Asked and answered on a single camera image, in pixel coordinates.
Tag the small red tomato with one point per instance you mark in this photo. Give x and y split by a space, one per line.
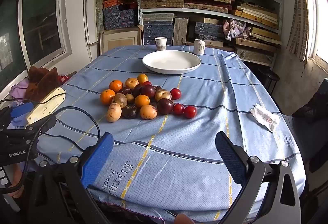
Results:
146 83
175 93
178 109
190 112

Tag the stack of dark blue flat boxes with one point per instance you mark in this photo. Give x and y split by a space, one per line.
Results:
157 32
208 30

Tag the dark purple round fruit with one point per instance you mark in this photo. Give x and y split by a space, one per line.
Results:
136 91
125 91
129 111
157 87

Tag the orange streaked round fruit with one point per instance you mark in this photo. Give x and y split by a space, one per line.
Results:
148 112

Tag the white plate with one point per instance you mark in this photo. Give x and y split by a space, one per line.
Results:
171 61

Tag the stack of blue patterned boxes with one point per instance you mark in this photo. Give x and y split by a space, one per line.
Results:
117 18

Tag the white drink can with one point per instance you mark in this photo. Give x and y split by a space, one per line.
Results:
199 47

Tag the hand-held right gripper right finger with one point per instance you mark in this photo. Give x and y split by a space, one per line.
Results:
228 157

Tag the stack of yellow wooden boxes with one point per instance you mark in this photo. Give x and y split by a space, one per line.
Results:
256 16

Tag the bright daylight window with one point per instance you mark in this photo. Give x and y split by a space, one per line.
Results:
320 16

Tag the person's left hand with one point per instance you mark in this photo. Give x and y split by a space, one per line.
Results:
16 189

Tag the tall tan woven box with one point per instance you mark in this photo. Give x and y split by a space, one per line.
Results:
180 32

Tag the wooden framed panel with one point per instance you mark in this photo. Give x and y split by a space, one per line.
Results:
120 41

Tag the white framed dark window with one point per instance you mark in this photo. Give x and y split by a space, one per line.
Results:
41 16

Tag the black round stool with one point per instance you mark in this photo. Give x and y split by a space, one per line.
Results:
267 76

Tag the green patterned panel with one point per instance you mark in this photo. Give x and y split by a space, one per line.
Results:
98 9

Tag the dark red plum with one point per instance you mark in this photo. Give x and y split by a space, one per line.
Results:
165 106
148 91

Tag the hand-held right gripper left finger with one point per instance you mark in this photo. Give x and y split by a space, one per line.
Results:
98 160

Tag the orange tangerine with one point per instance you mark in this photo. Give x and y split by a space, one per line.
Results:
107 97
115 85
142 101
142 78

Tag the brown cloth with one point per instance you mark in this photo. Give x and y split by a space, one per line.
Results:
42 83

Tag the purple cloth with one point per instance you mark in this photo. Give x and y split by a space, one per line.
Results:
18 91

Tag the pink white cloth bundle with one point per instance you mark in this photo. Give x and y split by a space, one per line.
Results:
234 29

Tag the person's right hand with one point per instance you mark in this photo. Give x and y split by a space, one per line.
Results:
184 219

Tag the white metal shelf rack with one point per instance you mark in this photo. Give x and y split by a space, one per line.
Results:
139 9

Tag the crumpled white tissue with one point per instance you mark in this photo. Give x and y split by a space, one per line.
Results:
265 116

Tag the white board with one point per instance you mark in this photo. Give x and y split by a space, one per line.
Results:
89 19

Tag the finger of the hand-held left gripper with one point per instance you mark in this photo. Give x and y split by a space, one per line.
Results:
21 110
41 125

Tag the cream power strip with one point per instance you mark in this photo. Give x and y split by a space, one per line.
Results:
46 107

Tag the small tan round fruit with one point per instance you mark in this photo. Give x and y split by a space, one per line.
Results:
130 98

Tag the white paper cup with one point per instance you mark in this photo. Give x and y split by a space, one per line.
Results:
161 44

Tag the long tan woven box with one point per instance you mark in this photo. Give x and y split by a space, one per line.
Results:
161 3

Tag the blue plaid tablecloth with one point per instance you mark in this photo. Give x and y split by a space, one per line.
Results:
192 137

